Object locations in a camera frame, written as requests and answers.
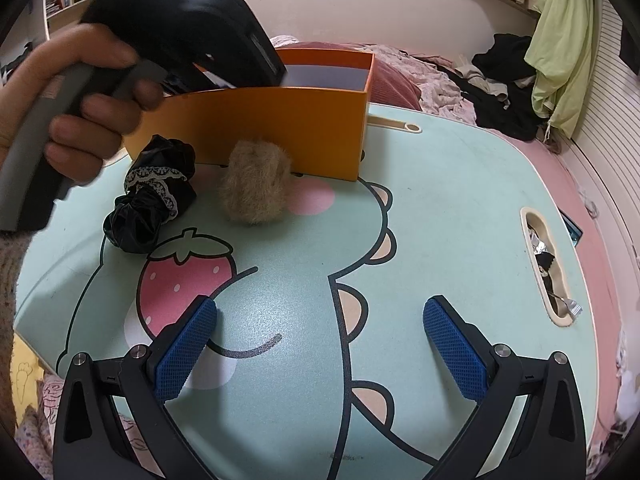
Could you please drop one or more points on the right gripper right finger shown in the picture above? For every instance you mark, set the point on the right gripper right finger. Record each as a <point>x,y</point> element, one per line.
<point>549,441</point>

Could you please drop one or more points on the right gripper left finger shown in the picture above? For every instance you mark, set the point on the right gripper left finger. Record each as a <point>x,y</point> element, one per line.
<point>90,441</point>

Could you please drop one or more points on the black satin lace scrunchie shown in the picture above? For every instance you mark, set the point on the black satin lace scrunchie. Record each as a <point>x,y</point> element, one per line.
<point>157,190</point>

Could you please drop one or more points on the brown fur scrunchie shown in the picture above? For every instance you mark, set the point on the brown fur scrunchie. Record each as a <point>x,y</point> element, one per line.
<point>254,188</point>

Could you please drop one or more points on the orange cardboard box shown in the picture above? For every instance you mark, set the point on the orange cardboard box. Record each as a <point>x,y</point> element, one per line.
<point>318,115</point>

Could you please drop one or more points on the dark red pillow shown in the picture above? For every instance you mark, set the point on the dark red pillow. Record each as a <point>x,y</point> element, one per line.
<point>389,86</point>

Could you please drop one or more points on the pink floral duvet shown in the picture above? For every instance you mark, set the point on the pink floral duvet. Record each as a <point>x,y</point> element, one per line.
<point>441,97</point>

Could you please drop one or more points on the black clothes pile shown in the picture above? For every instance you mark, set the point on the black clothes pile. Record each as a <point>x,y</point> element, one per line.
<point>499,83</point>

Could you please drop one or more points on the green hanging cloth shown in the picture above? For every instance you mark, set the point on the green hanging cloth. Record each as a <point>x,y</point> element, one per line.
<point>561,53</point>

